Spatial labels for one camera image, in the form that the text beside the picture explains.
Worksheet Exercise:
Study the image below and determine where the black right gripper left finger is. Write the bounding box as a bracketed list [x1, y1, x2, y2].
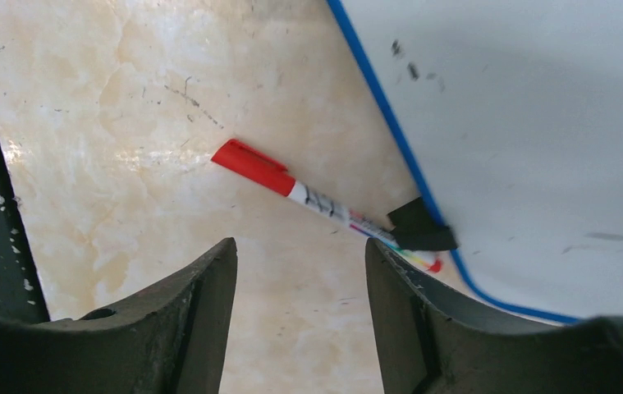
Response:
[0, 238, 237, 393]

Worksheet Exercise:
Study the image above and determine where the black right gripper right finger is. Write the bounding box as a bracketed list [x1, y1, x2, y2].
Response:
[365, 239, 623, 393]

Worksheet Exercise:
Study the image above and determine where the black whiteboard foot clip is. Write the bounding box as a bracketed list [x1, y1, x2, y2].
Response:
[387, 197, 458, 252]

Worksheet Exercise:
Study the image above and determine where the white marker pen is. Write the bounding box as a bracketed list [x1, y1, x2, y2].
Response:
[287, 181, 443, 274]

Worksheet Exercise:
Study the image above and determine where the blue framed whiteboard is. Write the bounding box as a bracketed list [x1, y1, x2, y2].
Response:
[329, 1, 623, 323]

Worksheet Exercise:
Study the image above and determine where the red marker cap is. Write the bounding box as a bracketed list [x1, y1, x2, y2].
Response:
[211, 139, 295, 197]

